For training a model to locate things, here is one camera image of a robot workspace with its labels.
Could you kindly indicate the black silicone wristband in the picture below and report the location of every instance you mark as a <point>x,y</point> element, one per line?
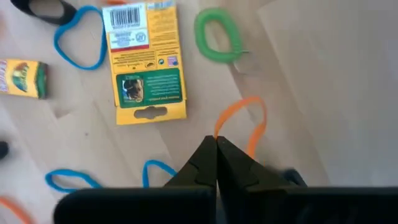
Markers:
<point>66,15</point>

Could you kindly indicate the blue disc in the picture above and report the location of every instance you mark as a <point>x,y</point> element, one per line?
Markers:
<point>87,67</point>

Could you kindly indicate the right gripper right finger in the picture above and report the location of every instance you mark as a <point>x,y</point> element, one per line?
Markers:
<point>280,205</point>

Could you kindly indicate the orange silicone wristband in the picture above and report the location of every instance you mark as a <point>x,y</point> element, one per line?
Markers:
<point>115,1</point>
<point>252,99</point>
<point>15,210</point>

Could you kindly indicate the large yellow crayon box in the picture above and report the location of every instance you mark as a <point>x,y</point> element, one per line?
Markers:
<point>146,62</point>

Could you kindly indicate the blue silicone wristband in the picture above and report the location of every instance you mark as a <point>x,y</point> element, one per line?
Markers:
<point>68,172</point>
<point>145,177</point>

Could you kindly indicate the small yellow crayon box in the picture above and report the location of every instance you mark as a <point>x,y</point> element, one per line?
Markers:
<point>21,77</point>

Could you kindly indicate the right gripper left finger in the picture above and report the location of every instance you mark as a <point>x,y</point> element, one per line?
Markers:
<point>155,205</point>

